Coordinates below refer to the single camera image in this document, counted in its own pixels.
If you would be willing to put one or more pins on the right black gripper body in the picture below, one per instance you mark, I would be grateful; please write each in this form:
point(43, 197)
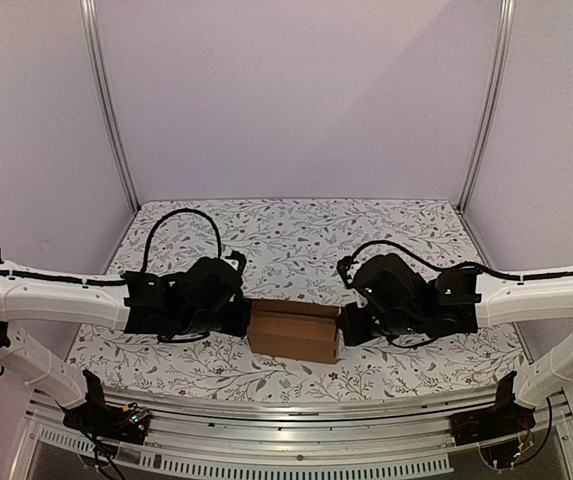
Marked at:
point(348, 326)

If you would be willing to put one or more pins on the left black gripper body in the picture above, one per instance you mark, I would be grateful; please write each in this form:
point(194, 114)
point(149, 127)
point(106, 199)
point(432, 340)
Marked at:
point(236, 327)

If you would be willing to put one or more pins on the brown cardboard box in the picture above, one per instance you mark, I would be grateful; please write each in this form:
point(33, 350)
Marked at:
point(294, 330)

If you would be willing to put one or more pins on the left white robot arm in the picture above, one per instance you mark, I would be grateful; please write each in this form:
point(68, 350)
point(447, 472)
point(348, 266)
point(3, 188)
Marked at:
point(176, 308)

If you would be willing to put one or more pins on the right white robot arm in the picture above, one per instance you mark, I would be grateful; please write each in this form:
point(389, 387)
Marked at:
point(394, 300)

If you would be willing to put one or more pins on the floral patterned table mat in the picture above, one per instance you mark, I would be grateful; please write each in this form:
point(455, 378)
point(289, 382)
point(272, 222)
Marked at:
point(292, 248)

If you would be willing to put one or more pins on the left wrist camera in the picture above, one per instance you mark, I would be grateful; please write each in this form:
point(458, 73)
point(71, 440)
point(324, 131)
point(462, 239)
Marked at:
point(237, 260)

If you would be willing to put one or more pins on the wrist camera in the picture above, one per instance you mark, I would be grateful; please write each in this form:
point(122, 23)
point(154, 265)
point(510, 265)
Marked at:
point(237, 260)
point(347, 269)

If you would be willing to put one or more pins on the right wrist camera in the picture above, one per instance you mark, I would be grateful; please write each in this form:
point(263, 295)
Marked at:
point(347, 269)

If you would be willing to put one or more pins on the front aluminium rail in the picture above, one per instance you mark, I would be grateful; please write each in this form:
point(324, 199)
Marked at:
point(407, 438)

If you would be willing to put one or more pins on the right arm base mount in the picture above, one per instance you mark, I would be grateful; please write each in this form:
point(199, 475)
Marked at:
point(503, 417)

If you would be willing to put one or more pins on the left aluminium frame post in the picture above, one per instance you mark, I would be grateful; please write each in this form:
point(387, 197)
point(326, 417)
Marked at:
point(100, 75)

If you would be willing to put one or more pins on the aluminium frame post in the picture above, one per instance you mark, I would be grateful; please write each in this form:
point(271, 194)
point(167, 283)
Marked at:
point(491, 99)
point(100, 75)

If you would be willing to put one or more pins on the right aluminium frame post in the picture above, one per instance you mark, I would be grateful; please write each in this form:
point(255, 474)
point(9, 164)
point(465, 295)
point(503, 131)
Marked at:
point(491, 99)

